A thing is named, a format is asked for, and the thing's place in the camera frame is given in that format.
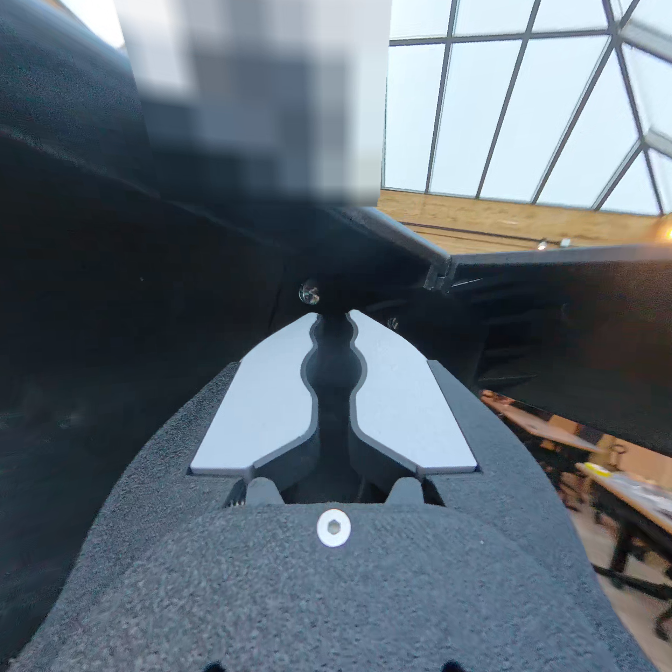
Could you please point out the glass skylight window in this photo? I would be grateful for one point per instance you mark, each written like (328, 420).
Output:
(525, 105)

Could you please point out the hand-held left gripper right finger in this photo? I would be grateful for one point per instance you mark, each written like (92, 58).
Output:
(404, 404)

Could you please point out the wooden work table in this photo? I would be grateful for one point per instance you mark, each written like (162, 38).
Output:
(643, 501)
(546, 428)

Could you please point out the metal bolt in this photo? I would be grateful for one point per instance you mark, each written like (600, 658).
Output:
(308, 292)

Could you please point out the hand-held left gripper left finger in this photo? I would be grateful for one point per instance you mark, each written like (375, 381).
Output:
(262, 404)

